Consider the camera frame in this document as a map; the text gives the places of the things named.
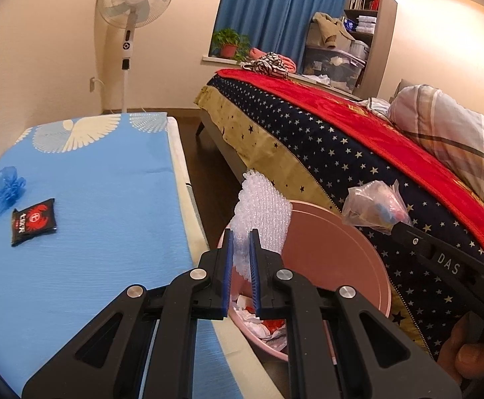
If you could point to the blue curtain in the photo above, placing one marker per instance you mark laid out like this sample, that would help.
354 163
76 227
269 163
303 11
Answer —
275 12

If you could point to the pink plastic basin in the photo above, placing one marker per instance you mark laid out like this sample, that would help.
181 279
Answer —
329 257

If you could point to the clear plastic bag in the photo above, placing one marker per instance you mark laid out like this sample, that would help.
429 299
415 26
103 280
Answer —
375 208

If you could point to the row of books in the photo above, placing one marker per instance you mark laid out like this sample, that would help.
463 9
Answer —
364 3

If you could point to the folded pink cloth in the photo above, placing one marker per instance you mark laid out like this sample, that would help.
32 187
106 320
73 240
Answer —
285 61

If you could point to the blue feather print cloth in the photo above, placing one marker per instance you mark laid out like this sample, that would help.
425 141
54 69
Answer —
100 216

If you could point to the light striped cloth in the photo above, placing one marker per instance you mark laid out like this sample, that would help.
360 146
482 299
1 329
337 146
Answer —
377 106

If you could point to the plaid pillow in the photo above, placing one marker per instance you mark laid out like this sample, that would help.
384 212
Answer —
445 129

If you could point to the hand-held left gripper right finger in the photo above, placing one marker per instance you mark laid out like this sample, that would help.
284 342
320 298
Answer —
254 274

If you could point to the khaki jacket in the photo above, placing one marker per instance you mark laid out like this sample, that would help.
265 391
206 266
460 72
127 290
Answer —
329 27

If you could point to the red scrap in basin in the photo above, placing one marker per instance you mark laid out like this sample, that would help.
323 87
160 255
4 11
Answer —
274 325

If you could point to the bed with starry blanket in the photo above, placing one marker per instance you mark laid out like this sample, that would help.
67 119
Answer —
308 149

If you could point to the white cloth on bed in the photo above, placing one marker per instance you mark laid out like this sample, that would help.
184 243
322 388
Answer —
321 79

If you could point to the black white striped cloth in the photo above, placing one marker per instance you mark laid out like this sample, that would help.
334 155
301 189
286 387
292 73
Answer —
266 65

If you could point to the stack of white packages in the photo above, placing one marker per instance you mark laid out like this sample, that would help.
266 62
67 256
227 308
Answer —
366 24

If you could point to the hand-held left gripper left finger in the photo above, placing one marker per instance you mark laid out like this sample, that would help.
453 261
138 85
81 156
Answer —
227 274

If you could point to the wooden bookshelf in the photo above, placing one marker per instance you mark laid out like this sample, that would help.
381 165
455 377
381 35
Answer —
385 45

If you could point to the person's right hand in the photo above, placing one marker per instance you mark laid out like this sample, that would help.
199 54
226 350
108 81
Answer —
466 357

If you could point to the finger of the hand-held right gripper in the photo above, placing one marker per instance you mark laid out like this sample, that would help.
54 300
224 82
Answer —
408 237

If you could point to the white paper scraps in basin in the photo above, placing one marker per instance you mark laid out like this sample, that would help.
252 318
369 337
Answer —
250 316

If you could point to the green potted plant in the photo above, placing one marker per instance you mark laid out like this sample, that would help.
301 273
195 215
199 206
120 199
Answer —
227 43

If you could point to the white bubble wrap piece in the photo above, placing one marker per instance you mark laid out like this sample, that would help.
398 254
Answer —
262 216

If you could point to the blue plastic shoe cover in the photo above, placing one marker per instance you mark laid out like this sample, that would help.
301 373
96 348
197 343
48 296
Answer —
0 191

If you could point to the clear plastic storage box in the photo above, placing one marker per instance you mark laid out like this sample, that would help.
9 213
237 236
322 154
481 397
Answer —
329 68

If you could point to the black snack packet red label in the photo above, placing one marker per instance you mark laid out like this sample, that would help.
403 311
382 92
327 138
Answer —
34 222

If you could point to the grey lidded container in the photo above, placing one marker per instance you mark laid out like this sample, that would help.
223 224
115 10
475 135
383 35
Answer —
359 50

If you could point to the red patterned blanket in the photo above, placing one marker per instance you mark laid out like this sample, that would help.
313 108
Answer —
370 133

